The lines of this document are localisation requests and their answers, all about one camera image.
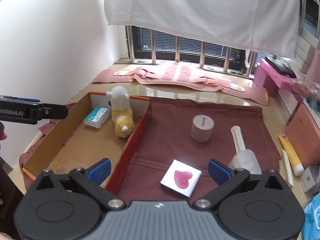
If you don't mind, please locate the orange cardboard box tray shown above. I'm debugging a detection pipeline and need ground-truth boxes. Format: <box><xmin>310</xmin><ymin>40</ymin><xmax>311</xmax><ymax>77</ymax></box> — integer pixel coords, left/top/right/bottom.
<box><xmin>22</xmin><ymin>92</ymin><xmax>152</xmax><ymax>195</ymax></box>

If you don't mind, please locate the white hanging curtain cloth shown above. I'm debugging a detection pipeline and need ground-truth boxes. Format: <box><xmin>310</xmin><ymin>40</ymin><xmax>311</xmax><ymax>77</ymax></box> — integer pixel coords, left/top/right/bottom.
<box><xmin>105</xmin><ymin>0</ymin><xmax>299</xmax><ymax>58</ymax></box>

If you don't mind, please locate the person's left hand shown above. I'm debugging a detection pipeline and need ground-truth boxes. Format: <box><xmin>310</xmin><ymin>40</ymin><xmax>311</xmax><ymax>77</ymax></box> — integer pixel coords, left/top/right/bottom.
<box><xmin>0</xmin><ymin>122</ymin><xmax>7</xmax><ymax>141</ymax></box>

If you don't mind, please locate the pink cloth on windowsill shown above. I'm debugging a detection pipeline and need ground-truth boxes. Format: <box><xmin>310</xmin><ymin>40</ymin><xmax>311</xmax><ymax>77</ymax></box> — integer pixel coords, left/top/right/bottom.
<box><xmin>92</xmin><ymin>64</ymin><xmax>269</xmax><ymax>106</ymax></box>

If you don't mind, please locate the window with metal bars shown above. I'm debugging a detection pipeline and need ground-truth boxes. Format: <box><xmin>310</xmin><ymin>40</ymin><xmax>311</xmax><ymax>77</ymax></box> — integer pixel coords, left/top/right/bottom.
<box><xmin>126</xmin><ymin>0</ymin><xmax>319</xmax><ymax>77</ymax></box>

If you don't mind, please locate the white box with pink heart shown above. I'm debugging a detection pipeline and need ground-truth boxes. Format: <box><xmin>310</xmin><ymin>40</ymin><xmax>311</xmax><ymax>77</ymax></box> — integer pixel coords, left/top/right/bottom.
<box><xmin>160</xmin><ymin>159</ymin><xmax>202</xmax><ymax>198</ymax></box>

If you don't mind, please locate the white embossed stick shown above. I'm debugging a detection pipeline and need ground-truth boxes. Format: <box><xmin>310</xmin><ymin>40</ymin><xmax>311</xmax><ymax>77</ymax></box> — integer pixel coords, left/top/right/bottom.
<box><xmin>231</xmin><ymin>126</ymin><xmax>246</xmax><ymax>153</ymax></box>

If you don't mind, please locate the clear plastic cotton swab container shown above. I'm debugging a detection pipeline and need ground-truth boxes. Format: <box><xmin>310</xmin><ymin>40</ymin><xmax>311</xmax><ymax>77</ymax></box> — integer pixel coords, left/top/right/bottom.
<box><xmin>228</xmin><ymin>149</ymin><xmax>262</xmax><ymax>174</ymax></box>

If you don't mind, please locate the pink round cosmetic jar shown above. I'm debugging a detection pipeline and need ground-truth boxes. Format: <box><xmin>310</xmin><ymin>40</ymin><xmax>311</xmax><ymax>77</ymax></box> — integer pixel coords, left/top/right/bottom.
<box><xmin>191</xmin><ymin>115</ymin><xmax>214</xmax><ymax>142</ymax></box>

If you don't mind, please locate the maroon cloth mat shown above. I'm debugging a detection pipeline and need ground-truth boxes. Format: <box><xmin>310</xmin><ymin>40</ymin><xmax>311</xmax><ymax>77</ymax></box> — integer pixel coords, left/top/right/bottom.
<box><xmin>19</xmin><ymin>98</ymin><xmax>280</xmax><ymax>202</ymax></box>

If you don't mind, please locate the yellow and white tube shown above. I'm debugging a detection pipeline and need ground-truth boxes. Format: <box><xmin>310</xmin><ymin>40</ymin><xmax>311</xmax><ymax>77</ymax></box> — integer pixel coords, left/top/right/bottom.
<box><xmin>278</xmin><ymin>131</ymin><xmax>304</xmax><ymax>177</ymax></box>

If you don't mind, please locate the cream flat stick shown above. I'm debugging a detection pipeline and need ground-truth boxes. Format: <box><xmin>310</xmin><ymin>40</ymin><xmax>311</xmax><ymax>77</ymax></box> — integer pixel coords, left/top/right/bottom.
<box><xmin>282</xmin><ymin>149</ymin><xmax>294</xmax><ymax>187</ymax></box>

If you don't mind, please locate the white and yellow plush alpaca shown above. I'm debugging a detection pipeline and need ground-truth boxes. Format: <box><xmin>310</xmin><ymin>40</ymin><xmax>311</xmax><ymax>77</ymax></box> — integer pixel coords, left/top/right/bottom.
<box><xmin>106</xmin><ymin>86</ymin><xmax>135</xmax><ymax>138</ymax></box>

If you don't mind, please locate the small grey white box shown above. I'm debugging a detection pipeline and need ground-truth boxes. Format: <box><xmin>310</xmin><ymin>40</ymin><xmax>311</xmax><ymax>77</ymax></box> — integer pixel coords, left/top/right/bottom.
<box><xmin>300</xmin><ymin>165</ymin><xmax>319</xmax><ymax>194</ymax></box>

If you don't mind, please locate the pink storage box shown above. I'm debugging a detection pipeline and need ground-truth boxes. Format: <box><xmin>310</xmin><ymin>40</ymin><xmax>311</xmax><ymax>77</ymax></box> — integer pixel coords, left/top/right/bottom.
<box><xmin>285</xmin><ymin>103</ymin><xmax>319</xmax><ymax>168</ymax></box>

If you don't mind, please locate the blue wet wipes pack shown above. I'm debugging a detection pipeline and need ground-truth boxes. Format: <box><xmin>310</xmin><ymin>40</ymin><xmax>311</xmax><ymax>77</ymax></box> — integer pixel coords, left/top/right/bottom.
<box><xmin>302</xmin><ymin>193</ymin><xmax>320</xmax><ymax>240</ymax></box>

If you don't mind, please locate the magenta pink box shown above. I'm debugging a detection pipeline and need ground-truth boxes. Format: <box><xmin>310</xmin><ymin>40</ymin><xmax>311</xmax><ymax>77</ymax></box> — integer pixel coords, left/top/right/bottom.
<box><xmin>253</xmin><ymin>59</ymin><xmax>294</xmax><ymax>97</ymax></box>

